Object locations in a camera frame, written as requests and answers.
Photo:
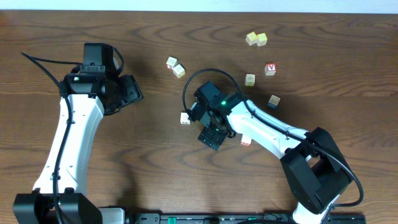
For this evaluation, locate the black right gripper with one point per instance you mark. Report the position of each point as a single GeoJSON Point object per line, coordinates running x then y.
{"type": "Point", "coordinates": [211, 139]}

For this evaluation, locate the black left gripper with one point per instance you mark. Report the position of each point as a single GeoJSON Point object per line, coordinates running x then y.
{"type": "Point", "coordinates": [132, 88]}

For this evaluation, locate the green edged wooden block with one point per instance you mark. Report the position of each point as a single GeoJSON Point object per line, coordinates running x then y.
{"type": "Point", "coordinates": [184, 118]}

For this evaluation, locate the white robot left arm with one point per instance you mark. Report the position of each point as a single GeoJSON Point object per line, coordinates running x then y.
{"type": "Point", "coordinates": [59, 194]}

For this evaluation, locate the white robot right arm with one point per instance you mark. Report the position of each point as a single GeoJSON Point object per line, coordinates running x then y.
{"type": "Point", "coordinates": [315, 169]}

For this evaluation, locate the red edged wooden block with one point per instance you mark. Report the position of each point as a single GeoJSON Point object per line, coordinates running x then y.
{"type": "Point", "coordinates": [246, 140]}

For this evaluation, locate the yellow picture block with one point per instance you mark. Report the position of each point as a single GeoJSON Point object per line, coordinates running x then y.
{"type": "Point", "coordinates": [250, 79]}

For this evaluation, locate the red number three block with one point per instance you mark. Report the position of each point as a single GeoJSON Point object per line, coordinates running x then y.
{"type": "Point", "coordinates": [171, 62]}

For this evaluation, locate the blue edged picture block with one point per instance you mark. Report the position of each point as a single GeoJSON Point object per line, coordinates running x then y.
{"type": "Point", "coordinates": [273, 101]}

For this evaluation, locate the umbrella picture block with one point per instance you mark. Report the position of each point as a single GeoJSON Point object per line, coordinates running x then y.
{"type": "Point", "coordinates": [178, 71]}

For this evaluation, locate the red letter V block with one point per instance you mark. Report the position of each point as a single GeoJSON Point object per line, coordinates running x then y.
{"type": "Point", "coordinates": [270, 69]}

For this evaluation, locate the yellow letter block left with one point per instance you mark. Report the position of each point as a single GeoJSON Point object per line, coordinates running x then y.
{"type": "Point", "coordinates": [251, 38]}

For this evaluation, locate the yellow letter block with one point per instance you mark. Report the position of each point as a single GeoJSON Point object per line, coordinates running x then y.
{"type": "Point", "coordinates": [251, 38]}
{"type": "Point", "coordinates": [261, 39]}

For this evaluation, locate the yellow letter block right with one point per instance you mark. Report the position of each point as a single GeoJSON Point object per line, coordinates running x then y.
{"type": "Point", "coordinates": [261, 39]}

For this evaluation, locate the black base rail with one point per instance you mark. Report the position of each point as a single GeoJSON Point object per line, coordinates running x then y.
{"type": "Point", "coordinates": [217, 218]}

